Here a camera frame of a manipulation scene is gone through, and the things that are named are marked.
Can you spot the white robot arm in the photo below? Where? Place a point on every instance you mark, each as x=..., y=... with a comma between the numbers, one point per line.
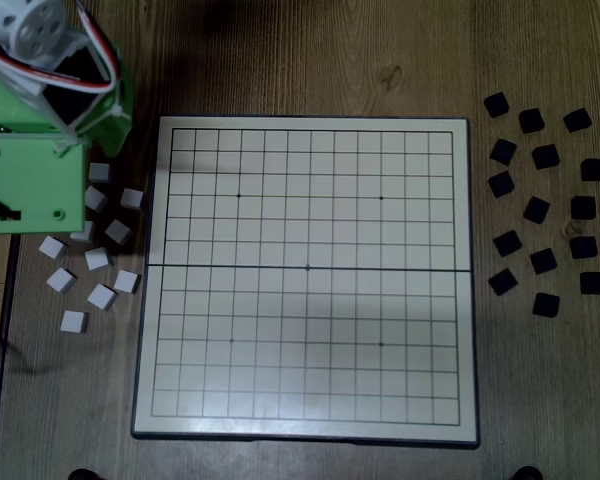
x=30, y=25

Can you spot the black square stone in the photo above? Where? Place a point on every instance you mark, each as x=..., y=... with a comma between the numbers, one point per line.
x=593, y=169
x=583, y=247
x=507, y=243
x=546, y=304
x=531, y=120
x=501, y=184
x=546, y=156
x=592, y=283
x=536, y=209
x=543, y=261
x=503, y=282
x=496, y=104
x=583, y=207
x=577, y=120
x=503, y=151

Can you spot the black stand foot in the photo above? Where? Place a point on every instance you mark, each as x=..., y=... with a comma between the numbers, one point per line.
x=527, y=473
x=82, y=474

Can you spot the white square stone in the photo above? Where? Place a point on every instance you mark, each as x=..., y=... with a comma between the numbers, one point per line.
x=96, y=199
x=53, y=247
x=102, y=296
x=61, y=280
x=131, y=198
x=87, y=232
x=98, y=258
x=126, y=281
x=118, y=231
x=74, y=321
x=100, y=172

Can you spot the white go board with grid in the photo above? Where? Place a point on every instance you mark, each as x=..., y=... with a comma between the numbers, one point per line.
x=305, y=310

